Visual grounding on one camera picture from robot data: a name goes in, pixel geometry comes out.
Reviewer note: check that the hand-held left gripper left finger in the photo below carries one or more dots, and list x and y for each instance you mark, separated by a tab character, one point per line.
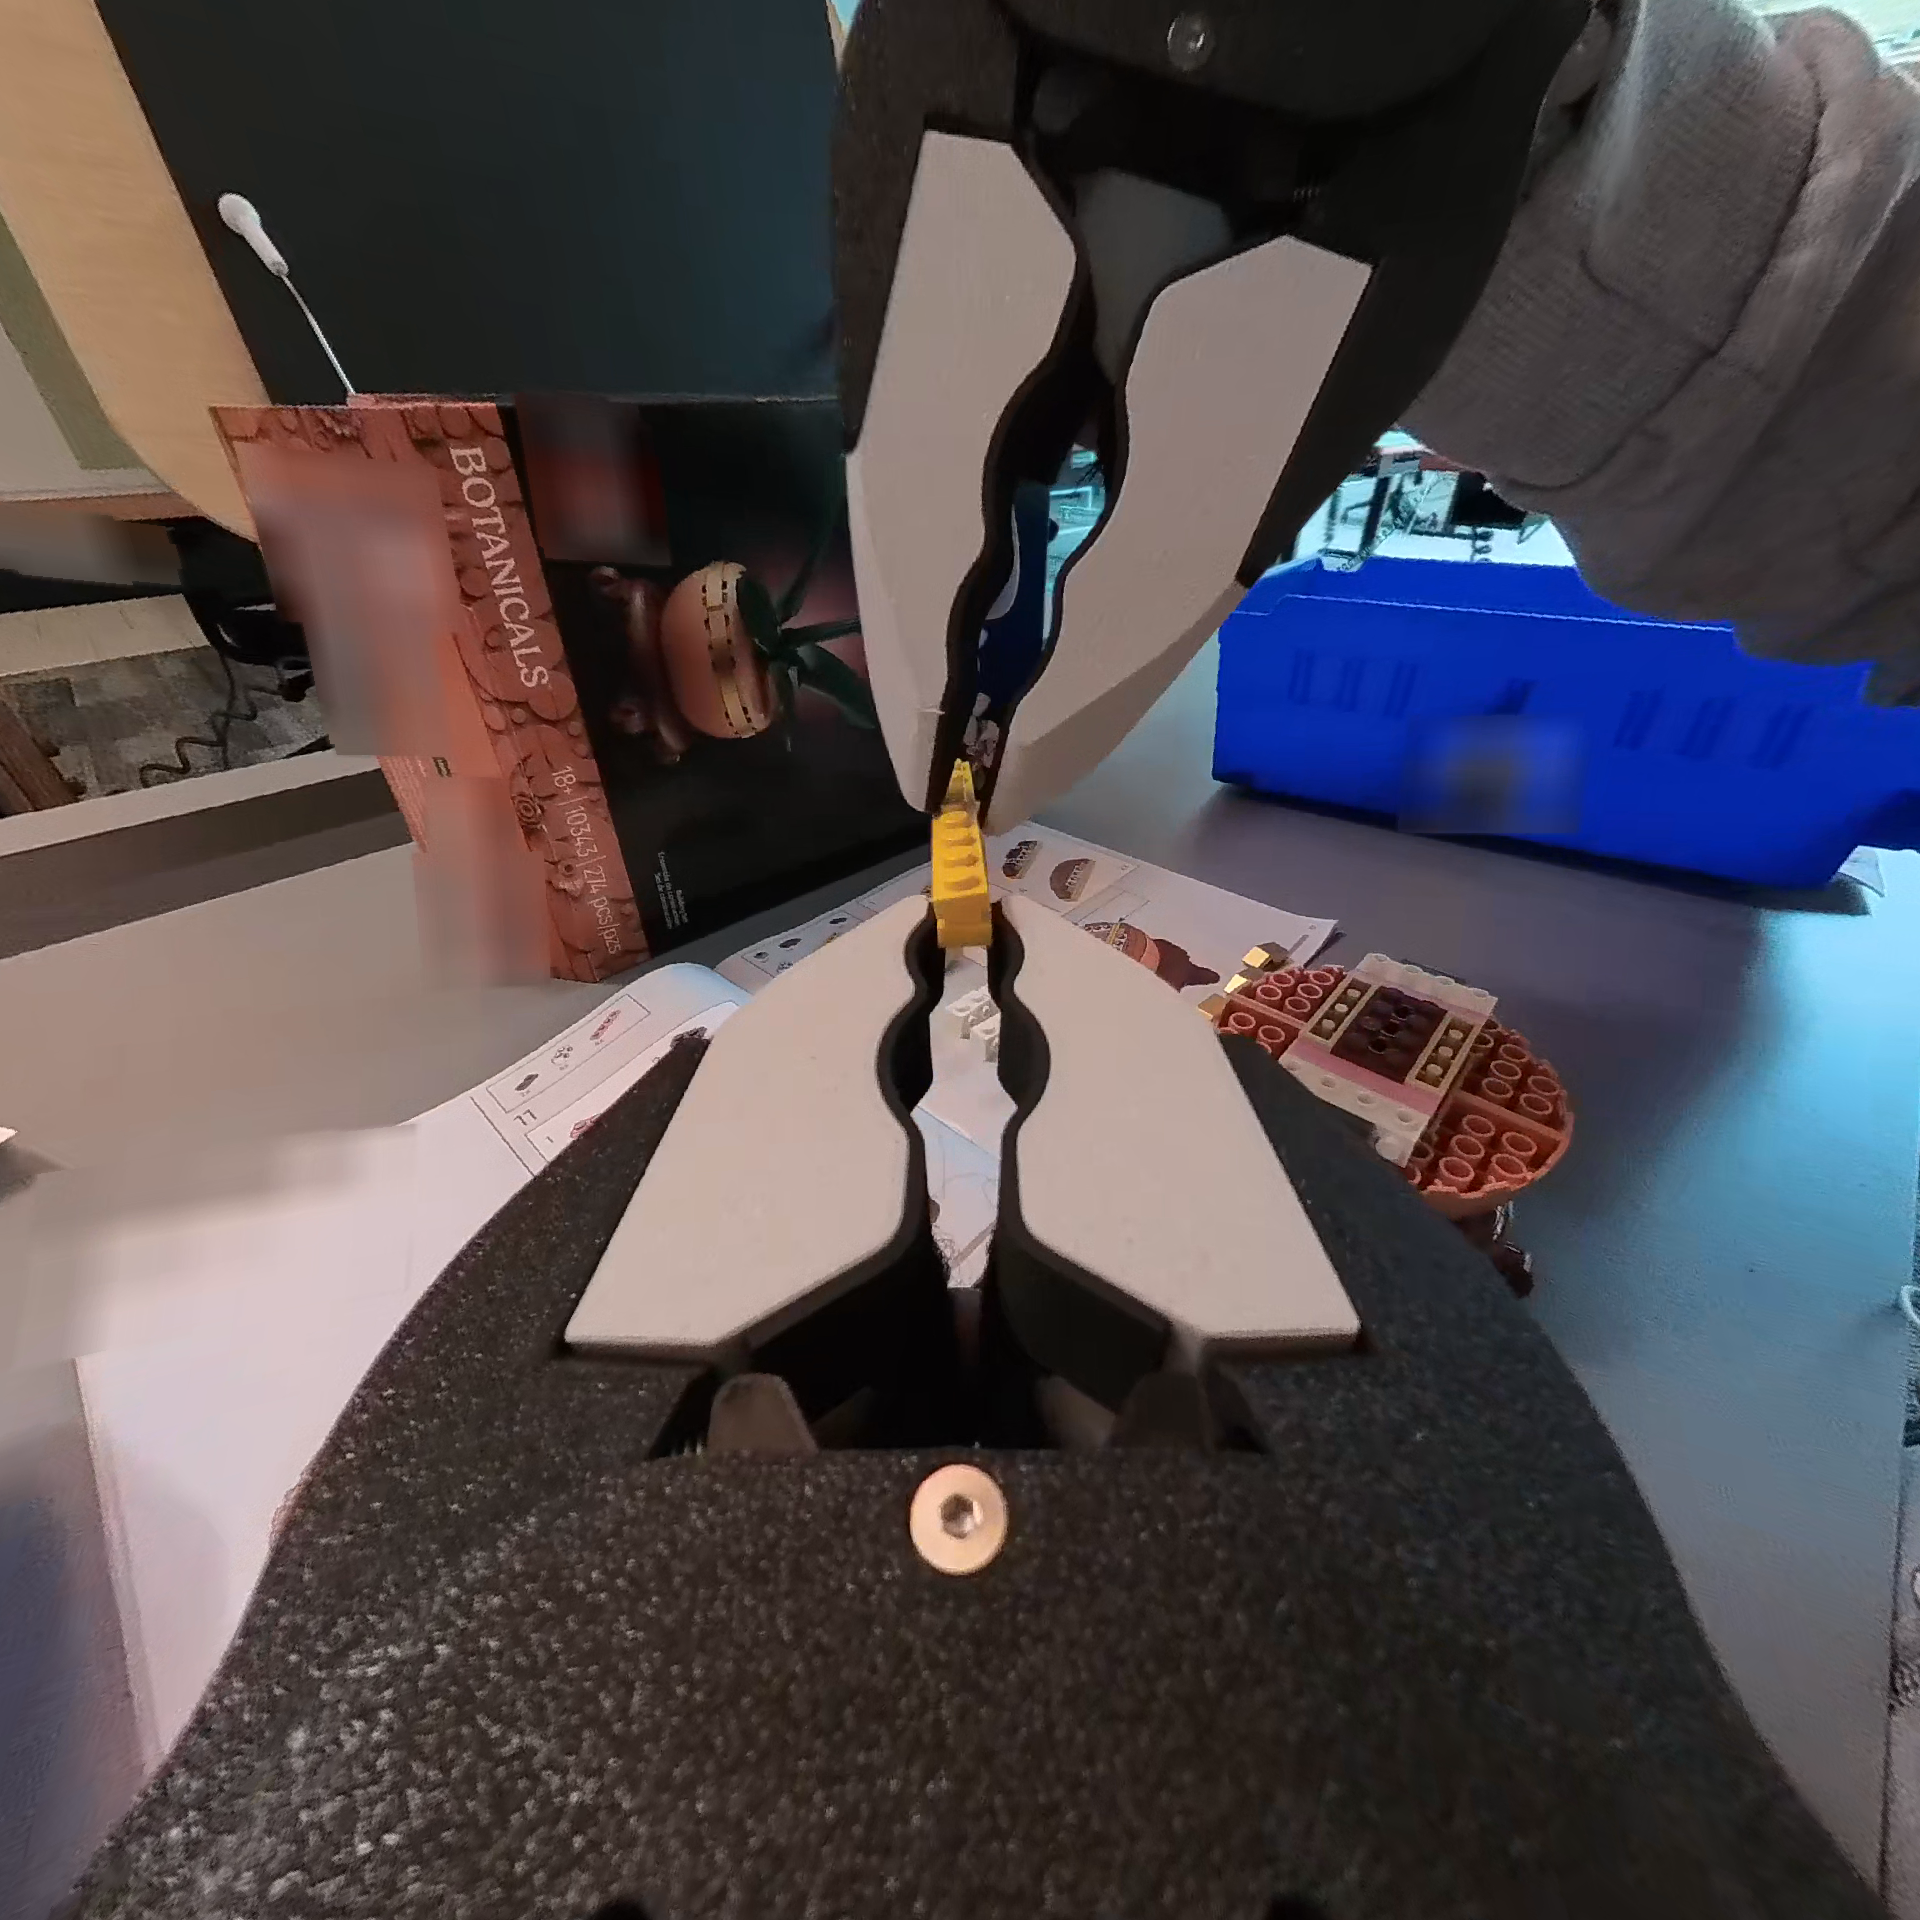
737	1171

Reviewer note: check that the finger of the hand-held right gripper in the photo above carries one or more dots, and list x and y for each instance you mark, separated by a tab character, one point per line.
1201	451
947	361

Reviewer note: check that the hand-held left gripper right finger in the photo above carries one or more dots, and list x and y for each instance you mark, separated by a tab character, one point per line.
1187	1171

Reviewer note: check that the brick flowerpot model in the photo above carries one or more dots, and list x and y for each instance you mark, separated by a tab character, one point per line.
1411	1050

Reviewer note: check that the yellow long brick plate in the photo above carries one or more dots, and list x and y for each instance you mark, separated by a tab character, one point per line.
961	856

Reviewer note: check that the blue plastic bin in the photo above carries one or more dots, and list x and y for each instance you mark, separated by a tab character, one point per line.
1590	721

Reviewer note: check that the person's right forearm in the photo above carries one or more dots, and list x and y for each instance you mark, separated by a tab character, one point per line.
1710	300

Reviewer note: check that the black orchid print set box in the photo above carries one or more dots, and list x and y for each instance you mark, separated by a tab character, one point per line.
600	660

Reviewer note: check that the brick set instruction booklet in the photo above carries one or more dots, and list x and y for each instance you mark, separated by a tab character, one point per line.
301	1351

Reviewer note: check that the dark partition panel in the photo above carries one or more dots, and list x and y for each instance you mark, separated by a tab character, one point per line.
511	180

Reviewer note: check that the white tipped stick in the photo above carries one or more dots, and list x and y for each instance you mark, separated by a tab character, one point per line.
276	264

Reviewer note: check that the wooden chair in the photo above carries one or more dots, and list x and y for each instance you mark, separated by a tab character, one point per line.
91	241

